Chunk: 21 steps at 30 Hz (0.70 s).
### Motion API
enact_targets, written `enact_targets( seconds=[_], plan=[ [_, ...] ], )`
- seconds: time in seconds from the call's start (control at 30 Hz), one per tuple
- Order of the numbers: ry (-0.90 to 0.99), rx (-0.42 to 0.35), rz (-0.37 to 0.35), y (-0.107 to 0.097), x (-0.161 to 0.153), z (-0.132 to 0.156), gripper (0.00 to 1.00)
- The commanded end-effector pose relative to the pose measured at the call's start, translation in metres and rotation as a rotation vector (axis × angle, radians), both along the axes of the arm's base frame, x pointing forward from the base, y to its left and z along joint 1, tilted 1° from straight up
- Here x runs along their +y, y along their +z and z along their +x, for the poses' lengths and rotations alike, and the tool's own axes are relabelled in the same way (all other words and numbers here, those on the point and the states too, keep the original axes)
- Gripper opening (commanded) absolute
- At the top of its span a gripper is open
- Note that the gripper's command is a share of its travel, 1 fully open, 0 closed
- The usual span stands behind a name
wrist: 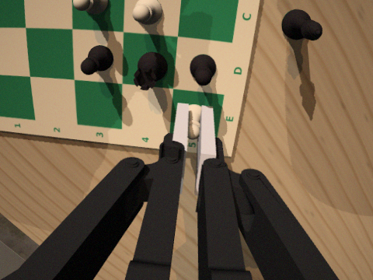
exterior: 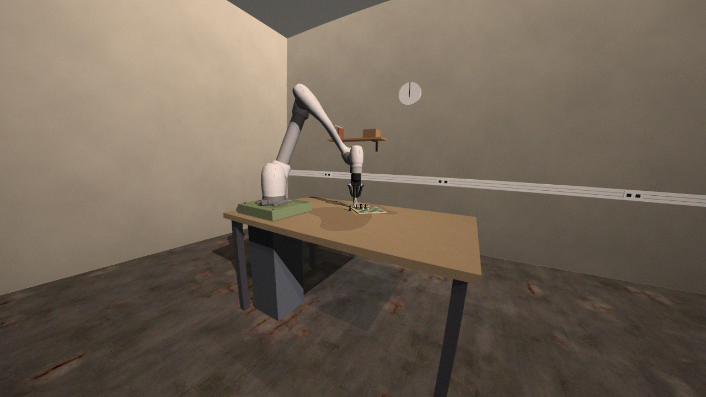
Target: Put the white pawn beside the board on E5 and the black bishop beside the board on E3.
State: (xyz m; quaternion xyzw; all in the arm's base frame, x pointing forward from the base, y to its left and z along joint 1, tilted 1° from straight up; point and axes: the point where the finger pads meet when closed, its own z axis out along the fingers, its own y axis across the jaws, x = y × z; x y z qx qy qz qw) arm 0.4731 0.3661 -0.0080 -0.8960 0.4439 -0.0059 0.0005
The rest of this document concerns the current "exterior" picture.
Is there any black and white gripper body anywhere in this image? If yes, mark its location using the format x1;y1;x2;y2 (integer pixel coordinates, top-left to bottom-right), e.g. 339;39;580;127
350;174;361;187

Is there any green and cream chessboard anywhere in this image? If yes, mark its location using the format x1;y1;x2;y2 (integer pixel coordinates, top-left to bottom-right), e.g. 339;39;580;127
351;206;387;214

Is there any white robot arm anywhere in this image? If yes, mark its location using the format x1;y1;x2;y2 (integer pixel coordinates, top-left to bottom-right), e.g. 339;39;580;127
256;84;363;206

